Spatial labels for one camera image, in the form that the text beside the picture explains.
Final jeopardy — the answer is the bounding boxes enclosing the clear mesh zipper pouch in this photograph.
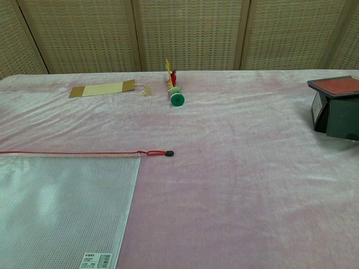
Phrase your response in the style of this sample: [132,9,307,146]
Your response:
[0,150,174,269]

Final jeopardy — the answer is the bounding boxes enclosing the feather shuttlecock green base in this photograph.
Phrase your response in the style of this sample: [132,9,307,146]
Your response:
[164,58,186,108]

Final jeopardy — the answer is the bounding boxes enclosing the pink table cloth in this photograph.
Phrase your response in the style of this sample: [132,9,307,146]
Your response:
[0,69,359,269]

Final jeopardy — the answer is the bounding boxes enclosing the gold cream tasselled bookmark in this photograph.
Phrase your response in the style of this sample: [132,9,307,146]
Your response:
[68,79,154,99]

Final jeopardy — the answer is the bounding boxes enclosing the woven bamboo folding screen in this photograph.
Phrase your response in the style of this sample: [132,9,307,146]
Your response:
[0,0,359,81]

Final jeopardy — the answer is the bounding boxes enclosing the black red ink pad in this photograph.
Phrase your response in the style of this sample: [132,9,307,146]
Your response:
[306,73,359,143]

